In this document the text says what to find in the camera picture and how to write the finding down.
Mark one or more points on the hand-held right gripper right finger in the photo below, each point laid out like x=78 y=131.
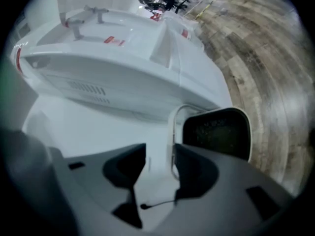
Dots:
x=221 y=200

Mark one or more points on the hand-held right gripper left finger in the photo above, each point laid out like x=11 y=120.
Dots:
x=98 y=205

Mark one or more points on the white water dispenser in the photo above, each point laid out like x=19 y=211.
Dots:
x=123 y=67

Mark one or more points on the large red-label water bottle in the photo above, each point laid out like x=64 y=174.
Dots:
x=18 y=60

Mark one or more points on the empty clear water bottle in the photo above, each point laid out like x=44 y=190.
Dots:
x=156 y=16
x=185 y=33

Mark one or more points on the black office chair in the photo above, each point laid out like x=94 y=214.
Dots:
x=167 y=0

